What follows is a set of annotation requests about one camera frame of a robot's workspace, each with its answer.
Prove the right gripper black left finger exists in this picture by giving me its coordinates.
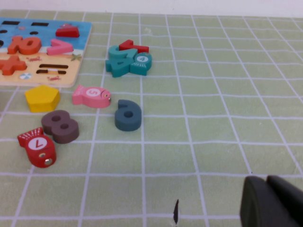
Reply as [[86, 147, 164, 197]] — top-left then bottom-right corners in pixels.
[[240, 176, 301, 227]]

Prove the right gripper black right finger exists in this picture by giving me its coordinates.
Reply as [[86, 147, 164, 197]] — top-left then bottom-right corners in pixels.
[[267, 175, 303, 227]]

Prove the yellow pentagon piece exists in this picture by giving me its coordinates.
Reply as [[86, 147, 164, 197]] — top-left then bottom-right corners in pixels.
[[25, 85, 61, 113]]

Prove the wooden number puzzle board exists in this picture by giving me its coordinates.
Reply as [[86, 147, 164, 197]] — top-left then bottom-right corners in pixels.
[[0, 17, 93, 88]]

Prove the green grid table mat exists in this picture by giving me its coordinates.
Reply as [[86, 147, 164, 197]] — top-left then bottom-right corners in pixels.
[[0, 9, 303, 227]]

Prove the dark blue number nine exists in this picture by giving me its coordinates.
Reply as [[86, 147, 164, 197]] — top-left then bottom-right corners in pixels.
[[115, 99, 142, 132]]

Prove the teal fish number four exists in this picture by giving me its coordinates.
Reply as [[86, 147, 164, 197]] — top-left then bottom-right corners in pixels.
[[129, 52, 152, 76]]

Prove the pink fish number five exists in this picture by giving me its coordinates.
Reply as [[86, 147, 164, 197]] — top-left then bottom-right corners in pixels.
[[72, 85, 112, 109]]

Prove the teal number two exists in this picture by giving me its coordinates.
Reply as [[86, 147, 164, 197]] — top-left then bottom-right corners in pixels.
[[108, 45, 138, 60]]

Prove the brown number eight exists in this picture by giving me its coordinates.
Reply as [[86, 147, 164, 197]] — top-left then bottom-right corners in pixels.
[[41, 110, 80, 144]]

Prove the red fish number seven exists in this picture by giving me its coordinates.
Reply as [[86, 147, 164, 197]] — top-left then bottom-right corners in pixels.
[[17, 127, 57, 168]]

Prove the pink greater-than sign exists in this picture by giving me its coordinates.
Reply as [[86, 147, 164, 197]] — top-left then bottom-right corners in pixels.
[[46, 39, 73, 56]]

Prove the red wooden block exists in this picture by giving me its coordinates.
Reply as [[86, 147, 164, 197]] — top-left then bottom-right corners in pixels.
[[55, 25, 80, 38]]

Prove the orange plus sign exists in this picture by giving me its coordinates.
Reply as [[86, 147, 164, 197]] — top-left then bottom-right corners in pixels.
[[0, 55, 27, 76]]

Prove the orange number ten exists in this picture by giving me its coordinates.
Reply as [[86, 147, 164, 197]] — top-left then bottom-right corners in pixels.
[[7, 35, 42, 55]]

